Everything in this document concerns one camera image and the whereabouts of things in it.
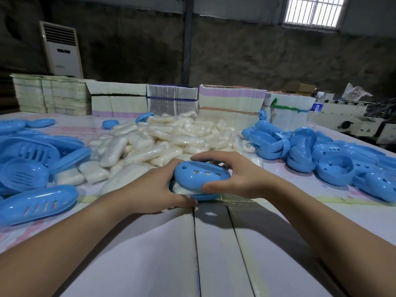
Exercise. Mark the person's right forearm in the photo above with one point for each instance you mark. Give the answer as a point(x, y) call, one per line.
point(334, 244)

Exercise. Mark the person's left hand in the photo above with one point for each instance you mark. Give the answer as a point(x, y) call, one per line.
point(145, 194)

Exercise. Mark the white sheet stack, green mark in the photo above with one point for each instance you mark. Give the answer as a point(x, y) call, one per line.
point(290, 115)

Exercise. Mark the pile of white soaps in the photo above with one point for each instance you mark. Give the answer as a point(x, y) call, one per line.
point(154, 139)

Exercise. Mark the barred window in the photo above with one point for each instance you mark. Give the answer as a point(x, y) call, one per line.
point(314, 10)

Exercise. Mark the dark metal pillar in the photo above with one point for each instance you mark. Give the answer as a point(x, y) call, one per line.
point(187, 40)

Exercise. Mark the person's left forearm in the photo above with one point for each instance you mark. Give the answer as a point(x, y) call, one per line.
point(46, 259)

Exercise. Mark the clear water bottle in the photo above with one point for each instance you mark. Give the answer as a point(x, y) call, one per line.
point(317, 106)

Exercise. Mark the person's right hand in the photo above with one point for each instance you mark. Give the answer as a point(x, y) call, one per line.
point(247, 179)

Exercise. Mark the brown cardboard box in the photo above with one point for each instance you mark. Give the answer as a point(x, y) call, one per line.
point(301, 89)

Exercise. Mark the row of stacked flat cartons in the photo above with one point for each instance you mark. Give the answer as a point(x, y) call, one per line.
point(117, 105)

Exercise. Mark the pile of blue slotted lids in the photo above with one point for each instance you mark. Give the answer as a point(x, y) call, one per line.
point(31, 170)

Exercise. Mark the clear plastic bag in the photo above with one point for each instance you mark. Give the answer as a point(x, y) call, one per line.
point(238, 198)

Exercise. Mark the blue soap box being assembled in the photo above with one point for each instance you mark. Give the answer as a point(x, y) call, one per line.
point(191, 177)

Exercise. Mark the blue oval plastic lid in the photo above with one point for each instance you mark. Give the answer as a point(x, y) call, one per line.
point(262, 115)
point(144, 117)
point(110, 124)

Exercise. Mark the pile of blue plastic lids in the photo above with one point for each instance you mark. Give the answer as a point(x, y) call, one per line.
point(325, 157)

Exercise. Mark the white standing air conditioner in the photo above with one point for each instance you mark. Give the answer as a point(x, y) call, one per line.
point(62, 52)

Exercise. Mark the white carton stack, pink stripe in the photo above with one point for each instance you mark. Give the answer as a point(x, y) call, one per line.
point(232, 102)

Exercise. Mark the stack of greenish paper sheets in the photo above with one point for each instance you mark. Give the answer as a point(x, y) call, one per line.
point(52, 95)

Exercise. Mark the blue slotted plastic base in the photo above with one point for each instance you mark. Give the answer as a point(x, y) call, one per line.
point(207, 197)

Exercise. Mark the white soap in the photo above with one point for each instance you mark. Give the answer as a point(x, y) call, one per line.
point(181, 190)

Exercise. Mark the silver sheet bundle, blue band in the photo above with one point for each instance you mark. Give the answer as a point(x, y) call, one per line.
point(171, 100)

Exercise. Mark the stacks of brown cardboard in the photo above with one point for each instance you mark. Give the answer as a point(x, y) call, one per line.
point(6, 92)

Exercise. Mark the white plastic bag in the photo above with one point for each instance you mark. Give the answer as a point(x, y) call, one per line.
point(355, 92)

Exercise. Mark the white workshop machine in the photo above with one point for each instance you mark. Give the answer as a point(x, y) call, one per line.
point(349, 117)

